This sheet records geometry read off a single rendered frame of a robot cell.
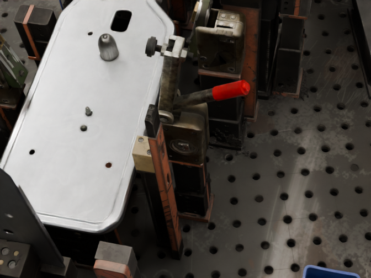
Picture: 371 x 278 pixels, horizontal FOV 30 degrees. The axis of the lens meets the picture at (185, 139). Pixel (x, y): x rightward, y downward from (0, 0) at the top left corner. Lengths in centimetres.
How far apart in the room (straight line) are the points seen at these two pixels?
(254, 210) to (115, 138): 38
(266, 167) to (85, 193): 47
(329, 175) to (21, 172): 63
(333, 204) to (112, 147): 49
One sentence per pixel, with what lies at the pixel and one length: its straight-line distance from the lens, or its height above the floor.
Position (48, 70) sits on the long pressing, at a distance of 123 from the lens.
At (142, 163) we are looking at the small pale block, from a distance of 105.
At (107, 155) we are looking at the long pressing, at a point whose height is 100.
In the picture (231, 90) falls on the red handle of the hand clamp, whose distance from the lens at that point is 99.
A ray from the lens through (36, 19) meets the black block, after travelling 133.
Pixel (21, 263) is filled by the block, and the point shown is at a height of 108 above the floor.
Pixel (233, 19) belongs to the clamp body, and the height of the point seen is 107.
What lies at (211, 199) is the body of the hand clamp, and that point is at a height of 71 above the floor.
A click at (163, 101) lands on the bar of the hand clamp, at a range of 104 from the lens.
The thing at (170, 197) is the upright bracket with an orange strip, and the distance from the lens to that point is 112.
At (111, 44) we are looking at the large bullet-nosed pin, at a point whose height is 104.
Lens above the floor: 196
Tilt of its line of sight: 59 degrees down
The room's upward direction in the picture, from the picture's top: 7 degrees counter-clockwise
